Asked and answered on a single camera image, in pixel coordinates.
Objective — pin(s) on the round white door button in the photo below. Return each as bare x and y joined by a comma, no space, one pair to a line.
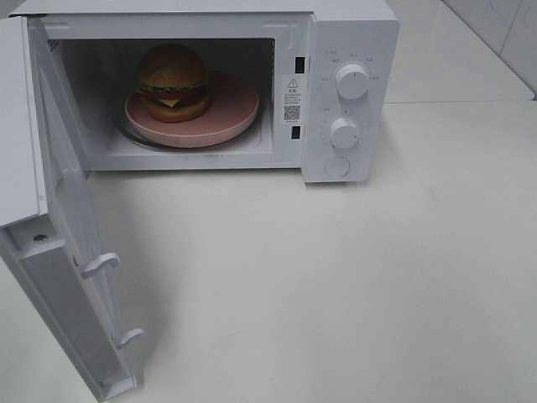
337,167

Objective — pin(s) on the pink round plate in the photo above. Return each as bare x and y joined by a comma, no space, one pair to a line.
234,106

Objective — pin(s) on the toy burger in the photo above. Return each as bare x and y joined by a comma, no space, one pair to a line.
173,83

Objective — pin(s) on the white microwave door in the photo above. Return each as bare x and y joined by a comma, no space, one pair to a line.
49,237

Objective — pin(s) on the white lower microwave knob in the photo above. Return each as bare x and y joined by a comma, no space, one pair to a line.
344,133

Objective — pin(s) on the white microwave knob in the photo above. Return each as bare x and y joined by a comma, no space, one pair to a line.
344,133
352,79

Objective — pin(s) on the white warning label sticker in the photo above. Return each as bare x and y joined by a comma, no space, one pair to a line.
292,97

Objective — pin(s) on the white microwave oven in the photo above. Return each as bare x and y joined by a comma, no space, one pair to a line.
102,42

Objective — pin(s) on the white upper microwave knob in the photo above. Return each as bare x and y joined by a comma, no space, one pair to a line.
352,79

